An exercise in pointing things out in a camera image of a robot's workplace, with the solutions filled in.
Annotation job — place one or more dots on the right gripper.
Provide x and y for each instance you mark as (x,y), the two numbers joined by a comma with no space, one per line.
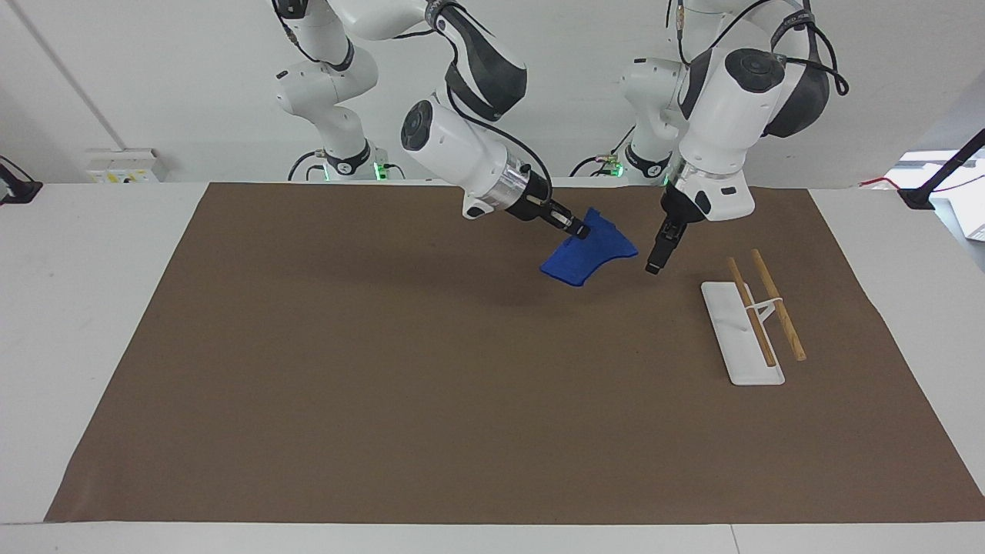
(540,201)

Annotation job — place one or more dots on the blue towel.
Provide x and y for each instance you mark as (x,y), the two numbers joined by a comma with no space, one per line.
(589,258)

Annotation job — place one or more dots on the black stand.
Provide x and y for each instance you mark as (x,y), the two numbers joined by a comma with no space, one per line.
(17,191)
(943,173)

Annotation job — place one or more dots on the white wall socket box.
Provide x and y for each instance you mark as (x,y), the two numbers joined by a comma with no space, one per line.
(123,165)

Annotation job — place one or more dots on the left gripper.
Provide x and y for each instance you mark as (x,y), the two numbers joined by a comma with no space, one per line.
(675,209)

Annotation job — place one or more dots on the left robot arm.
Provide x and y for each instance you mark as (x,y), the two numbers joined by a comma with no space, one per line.
(723,115)

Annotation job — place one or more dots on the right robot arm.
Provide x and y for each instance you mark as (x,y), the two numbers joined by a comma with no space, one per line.
(454,146)

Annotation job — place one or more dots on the white rack with wooden rods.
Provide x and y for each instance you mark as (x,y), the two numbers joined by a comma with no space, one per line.
(739,338)

